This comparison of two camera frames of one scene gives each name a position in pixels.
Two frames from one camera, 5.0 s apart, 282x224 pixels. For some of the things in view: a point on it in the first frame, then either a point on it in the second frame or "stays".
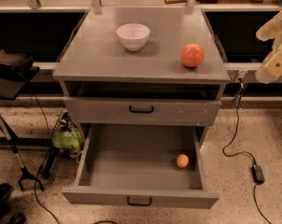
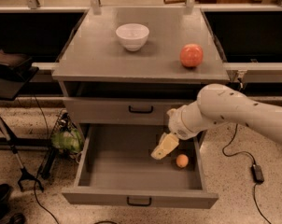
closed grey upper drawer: [141, 111] stays
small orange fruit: [182, 161] stays
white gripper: [278, 64] -> [177, 126]
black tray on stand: [10, 71] stays
